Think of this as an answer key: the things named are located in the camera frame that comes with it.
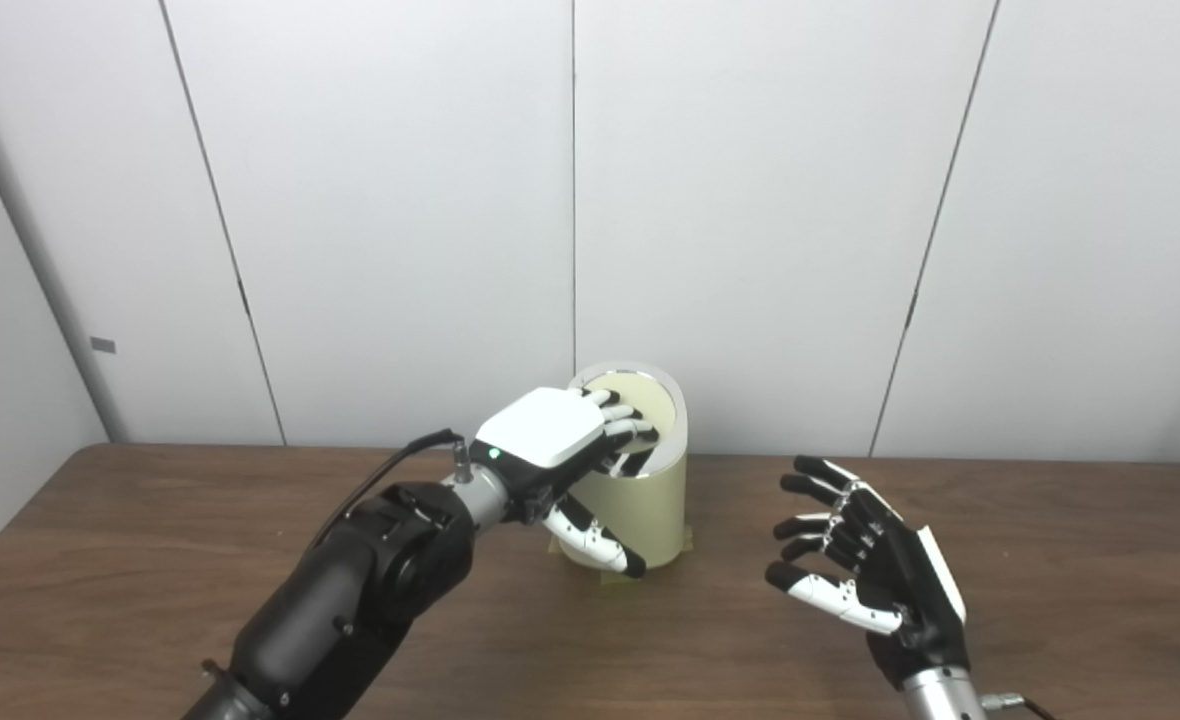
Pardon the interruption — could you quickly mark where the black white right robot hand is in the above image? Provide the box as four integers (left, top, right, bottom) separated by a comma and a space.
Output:
764, 456, 972, 691

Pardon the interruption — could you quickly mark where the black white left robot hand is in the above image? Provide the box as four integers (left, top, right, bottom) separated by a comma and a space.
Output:
469, 386, 661, 579

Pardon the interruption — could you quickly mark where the cream round bin lid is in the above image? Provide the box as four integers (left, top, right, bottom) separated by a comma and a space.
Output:
583, 371, 678, 479

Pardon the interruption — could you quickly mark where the cream-colored cylindrical bin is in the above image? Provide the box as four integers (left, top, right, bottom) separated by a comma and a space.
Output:
550, 361, 689, 571

